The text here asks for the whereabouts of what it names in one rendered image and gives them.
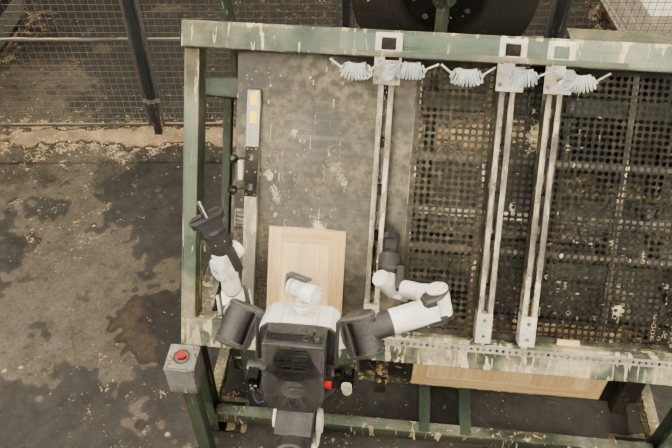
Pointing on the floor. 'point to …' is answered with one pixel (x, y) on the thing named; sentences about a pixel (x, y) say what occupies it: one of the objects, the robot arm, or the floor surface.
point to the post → (199, 419)
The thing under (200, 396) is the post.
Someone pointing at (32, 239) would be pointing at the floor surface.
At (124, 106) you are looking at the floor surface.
